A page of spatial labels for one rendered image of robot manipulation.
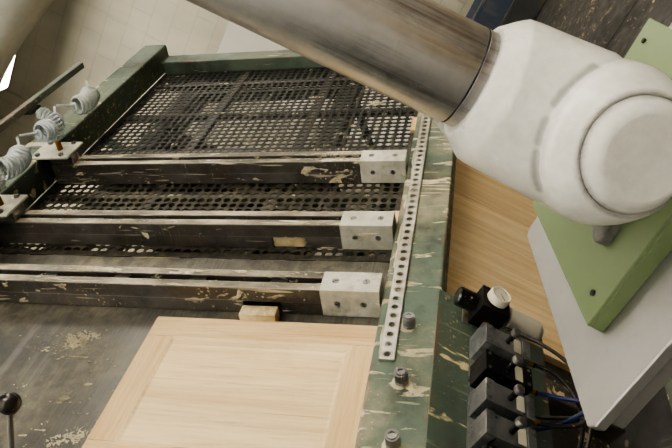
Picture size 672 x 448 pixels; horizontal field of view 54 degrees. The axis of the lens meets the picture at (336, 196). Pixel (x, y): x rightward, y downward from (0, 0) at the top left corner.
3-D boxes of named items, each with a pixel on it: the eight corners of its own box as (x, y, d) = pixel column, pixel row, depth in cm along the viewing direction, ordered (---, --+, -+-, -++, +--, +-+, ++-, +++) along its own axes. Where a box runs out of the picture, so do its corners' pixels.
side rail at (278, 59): (430, 76, 256) (429, 49, 250) (168, 87, 280) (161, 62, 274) (432, 68, 262) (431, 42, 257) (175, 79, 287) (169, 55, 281)
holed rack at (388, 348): (394, 361, 121) (394, 359, 120) (378, 360, 121) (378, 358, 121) (442, 41, 256) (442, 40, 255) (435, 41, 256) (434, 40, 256)
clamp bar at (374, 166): (406, 186, 179) (399, 106, 167) (23, 188, 205) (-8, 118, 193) (409, 168, 187) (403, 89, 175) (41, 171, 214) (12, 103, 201)
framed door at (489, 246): (584, 379, 175) (589, 374, 174) (398, 292, 171) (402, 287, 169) (555, 194, 249) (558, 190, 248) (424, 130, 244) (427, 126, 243)
